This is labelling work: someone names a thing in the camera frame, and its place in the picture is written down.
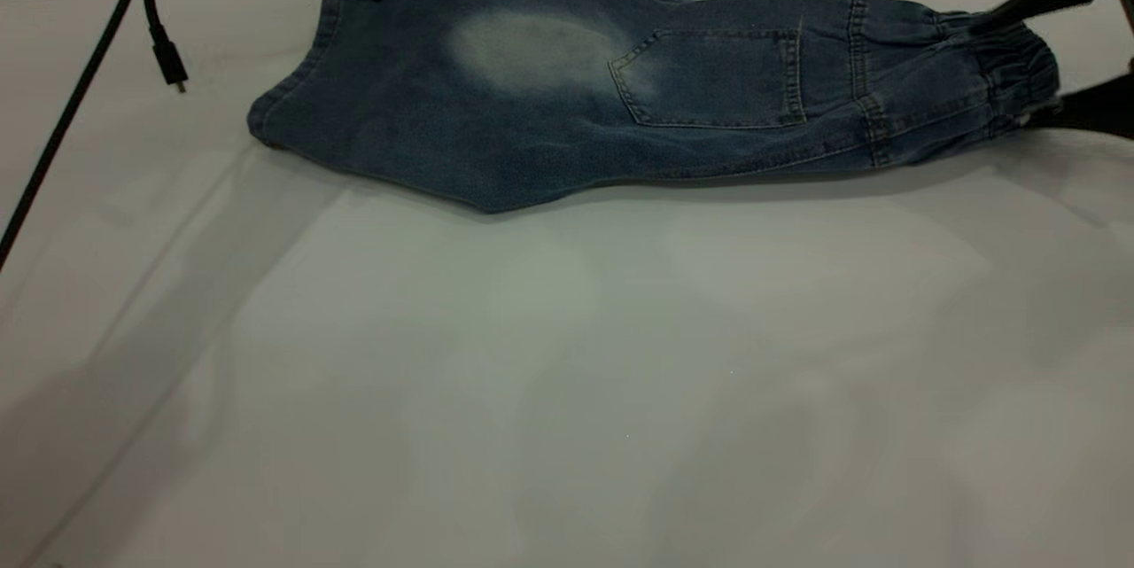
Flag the long black braided cable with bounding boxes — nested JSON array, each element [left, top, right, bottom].
[[0, 0, 165, 272]]

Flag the short black cable with plug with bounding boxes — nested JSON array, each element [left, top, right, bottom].
[[137, 0, 189, 95]]

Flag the blue denim pants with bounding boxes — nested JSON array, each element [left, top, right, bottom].
[[246, 0, 1061, 214]]

